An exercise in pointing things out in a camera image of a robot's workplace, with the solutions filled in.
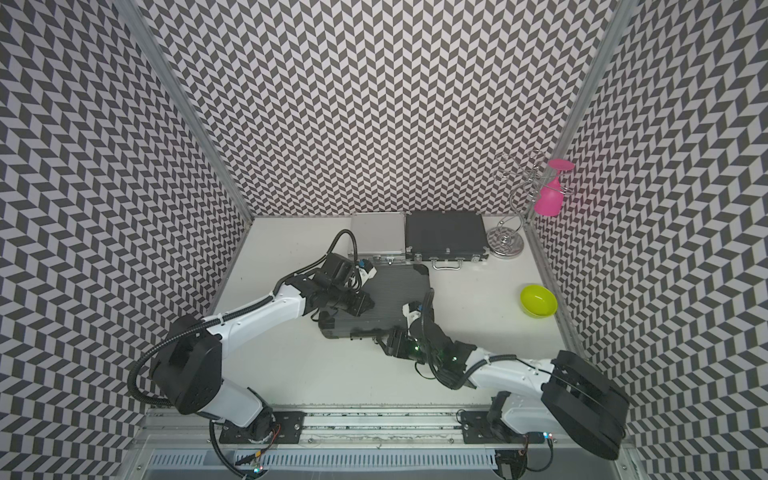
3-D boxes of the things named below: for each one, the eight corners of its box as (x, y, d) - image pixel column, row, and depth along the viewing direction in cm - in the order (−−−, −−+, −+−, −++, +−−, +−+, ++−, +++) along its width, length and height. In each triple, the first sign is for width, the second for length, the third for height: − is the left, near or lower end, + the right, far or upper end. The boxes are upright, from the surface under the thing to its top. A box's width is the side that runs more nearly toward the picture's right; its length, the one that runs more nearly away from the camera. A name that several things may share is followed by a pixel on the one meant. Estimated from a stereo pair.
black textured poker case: (405, 270, 105) (406, 259, 100) (405, 222, 120) (405, 210, 115) (488, 270, 105) (493, 259, 100) (477, 222, 120) (480, 210, 115)
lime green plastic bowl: (521, 321, 94) (527, 314, 90) (513, 293, 101) (518, 284, 96) (555, 321, 94) (562, 314, 90) (544, 293, 101) (551, 284, 97)
